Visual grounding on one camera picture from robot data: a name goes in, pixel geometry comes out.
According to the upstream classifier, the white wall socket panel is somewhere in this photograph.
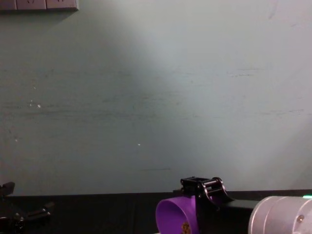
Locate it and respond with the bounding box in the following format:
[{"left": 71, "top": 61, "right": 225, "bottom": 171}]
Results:
[{"left": 0, "top": 0, "right": 79, "bottom": 14}]

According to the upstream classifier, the black table cloth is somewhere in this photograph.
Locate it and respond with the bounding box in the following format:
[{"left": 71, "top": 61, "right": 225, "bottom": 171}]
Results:
[{"left": 0, "top": 188, "right": 312, "bottom": 234}]

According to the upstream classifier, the purple plastic cup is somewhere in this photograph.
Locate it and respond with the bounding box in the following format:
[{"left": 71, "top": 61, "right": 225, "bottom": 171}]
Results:
[{"left": 156, "top": 195, "right": 222, "bottom": 234}]

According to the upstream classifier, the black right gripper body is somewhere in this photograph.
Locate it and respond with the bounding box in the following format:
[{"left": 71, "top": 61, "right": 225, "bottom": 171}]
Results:
[{"left": 214, "top": 192, "right": 261, "bottom": 220}]

